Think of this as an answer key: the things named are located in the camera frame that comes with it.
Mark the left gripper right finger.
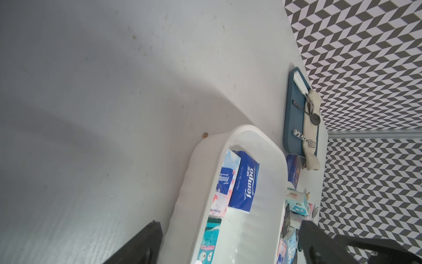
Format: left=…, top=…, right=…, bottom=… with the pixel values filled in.
left=298, top=221, right=422, bottom=264

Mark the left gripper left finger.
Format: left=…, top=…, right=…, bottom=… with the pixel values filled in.
left=104, top=221, right=163, bottom=264

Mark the teal cartoon tissue pack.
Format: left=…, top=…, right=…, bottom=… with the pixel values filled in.
left=286, top=189, right=310, bottom=216

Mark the white storage box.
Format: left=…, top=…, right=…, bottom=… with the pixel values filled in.
left=158, top=125, right=287, bottom=264

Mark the mint green tissue pack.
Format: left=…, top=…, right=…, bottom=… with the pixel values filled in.
left=196, top=218, right=222, bottom=264

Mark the dark blue Tempo pack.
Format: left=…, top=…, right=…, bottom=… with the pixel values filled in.
left=229, top=151, right=259, bottom=213

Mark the purple tissue pack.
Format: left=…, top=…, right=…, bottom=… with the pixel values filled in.
left=286, top=155, right=302, bottom=190

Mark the light blue tissue pack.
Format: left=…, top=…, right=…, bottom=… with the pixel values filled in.
left=283, top=227, right=297, bottom=264

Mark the pink slim tissue pack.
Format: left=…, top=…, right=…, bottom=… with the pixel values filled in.
left=304, top=203, right=314, bottom=221

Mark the pink white tissue pack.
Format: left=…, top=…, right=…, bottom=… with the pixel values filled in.
left=275, top=238, right=287, bottom=264

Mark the black tissue pack centre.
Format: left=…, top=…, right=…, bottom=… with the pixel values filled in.
left=280, top=204, right=291, bottom=239

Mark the beige cloth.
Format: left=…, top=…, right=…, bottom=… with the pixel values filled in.
left=302, top=90, right=322, bottom=171

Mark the dark metal spoon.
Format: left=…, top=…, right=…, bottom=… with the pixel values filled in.
left=292, top=100, right=321, bottom=126

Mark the teal tray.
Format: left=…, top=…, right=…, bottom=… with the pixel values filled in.
left=283, top=67, right=311, bottom=158

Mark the patterned handle fork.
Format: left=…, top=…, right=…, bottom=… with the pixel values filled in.
left=293, top=129, right=317, bottom=149

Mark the white handled knife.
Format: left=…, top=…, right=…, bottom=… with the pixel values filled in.
left=293, top=71, right=309, bottom=100

